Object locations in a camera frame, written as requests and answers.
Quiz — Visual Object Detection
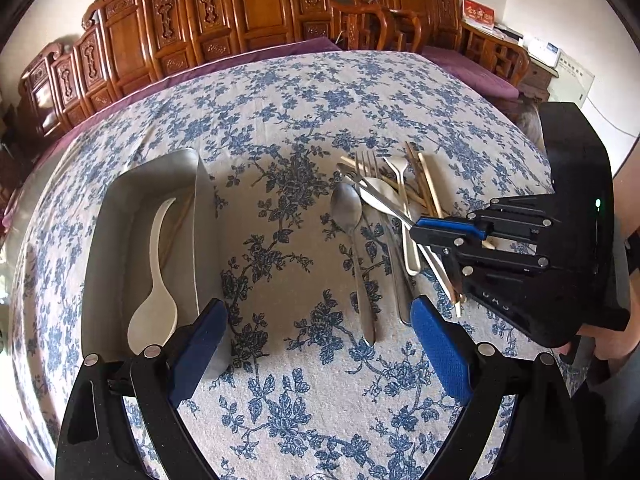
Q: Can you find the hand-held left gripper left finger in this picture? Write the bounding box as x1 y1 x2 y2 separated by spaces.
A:
55 298 231 480

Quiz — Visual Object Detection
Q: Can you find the metal fork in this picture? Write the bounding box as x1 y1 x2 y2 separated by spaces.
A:
355 151 418 326

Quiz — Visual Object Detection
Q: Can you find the white wall cable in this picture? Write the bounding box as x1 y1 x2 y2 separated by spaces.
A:
584 94 640 139

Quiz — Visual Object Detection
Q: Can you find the large white box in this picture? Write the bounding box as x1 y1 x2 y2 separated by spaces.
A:
547 54 597 104

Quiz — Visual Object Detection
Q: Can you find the red desk calendar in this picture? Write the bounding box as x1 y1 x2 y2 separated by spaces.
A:
461 0 496 31

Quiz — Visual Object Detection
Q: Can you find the silver metal tray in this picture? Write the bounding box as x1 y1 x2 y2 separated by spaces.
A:
80 149 233 376

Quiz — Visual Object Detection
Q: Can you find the short purple cushion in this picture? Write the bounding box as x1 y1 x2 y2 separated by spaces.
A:
421 45 521 102

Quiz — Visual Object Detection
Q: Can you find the long purple cushion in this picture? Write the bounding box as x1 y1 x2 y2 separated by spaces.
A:
1 37 344 228

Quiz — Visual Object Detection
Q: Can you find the wooden side table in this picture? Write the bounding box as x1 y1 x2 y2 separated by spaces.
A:
521 57 554 95

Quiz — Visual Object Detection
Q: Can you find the white rice paddle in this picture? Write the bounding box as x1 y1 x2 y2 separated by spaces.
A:
127 197 179 356

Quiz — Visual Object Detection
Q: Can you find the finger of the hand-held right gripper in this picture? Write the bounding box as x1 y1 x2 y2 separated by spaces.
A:
417 195 557 243
410 227 551 281

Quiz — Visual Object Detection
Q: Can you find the small white box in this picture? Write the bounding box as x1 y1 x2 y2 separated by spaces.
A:
527 37 564 69

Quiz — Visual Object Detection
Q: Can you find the person's right hand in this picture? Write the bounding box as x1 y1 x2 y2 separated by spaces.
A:
562 321 640 362

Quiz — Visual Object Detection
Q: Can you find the short carved wooden sofa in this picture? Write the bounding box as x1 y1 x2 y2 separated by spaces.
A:
347 0 532 92

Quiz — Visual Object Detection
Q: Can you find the large white plastic spoon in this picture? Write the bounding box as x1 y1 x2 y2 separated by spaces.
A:
360 176 418 226

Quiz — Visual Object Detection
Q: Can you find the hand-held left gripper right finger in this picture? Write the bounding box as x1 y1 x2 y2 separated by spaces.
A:
410 296 588 480

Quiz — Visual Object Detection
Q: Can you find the small white plastic spoon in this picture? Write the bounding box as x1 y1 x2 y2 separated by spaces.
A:
383 155 421 277

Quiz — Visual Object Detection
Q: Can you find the dark brown wooden chopstick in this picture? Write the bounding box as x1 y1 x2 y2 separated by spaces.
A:
404 141 437 217

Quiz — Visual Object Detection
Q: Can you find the metal spoon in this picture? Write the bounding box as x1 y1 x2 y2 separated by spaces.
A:
330 181 381 346

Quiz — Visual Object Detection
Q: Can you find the long carved wooden sofa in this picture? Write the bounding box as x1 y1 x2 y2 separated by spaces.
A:
17 0 396 146

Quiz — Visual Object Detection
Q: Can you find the blue floral tablecloth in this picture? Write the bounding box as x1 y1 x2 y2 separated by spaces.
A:
7 50 571 480

